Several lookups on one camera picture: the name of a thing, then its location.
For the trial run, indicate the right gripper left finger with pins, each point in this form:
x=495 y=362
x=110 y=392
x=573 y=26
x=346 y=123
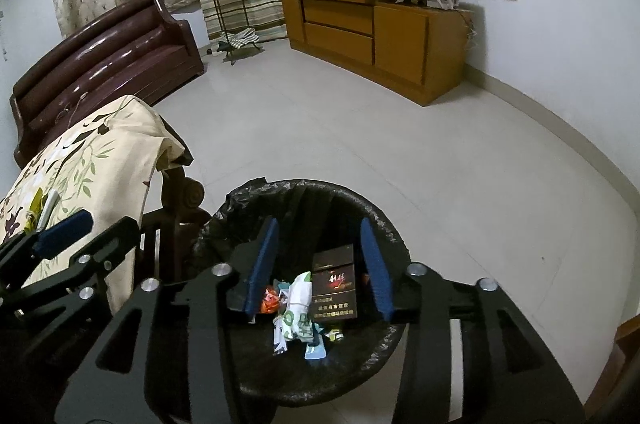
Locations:
x=166 y=357

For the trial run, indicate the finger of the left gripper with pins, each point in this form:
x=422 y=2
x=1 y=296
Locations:
x=21 y=303
x=26 y=250

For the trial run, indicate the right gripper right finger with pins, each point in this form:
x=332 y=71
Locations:
x=508 y=374

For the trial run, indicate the yellow snack wrapper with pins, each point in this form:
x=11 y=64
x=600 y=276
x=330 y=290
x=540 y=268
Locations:
x=32 y=208

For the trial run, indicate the orange plastic bag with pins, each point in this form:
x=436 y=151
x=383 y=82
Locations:
x=270 y=300

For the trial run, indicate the white green plastic bag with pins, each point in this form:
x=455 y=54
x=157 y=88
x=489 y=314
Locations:
x=293 y=321

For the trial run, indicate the blue toothpaste tube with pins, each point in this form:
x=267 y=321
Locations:
x=315 y=349

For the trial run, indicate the black cigarette box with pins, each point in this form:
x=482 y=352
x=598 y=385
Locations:
x=334 y=283

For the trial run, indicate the white green tube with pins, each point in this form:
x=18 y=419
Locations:
x=51 y=200

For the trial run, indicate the black lined trash bin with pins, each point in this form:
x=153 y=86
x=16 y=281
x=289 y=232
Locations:
x=313 y=216

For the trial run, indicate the floral beige tablecloth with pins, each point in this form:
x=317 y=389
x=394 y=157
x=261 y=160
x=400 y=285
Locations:
x=103 y=164

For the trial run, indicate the dark brown leather sofa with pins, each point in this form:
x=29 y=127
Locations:
x=137 y=48

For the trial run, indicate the black metal plant stand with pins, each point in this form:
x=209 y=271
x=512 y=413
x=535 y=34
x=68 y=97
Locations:
x=237 y=38

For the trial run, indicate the wooden TV cabinet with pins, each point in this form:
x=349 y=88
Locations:
x=411 y=47

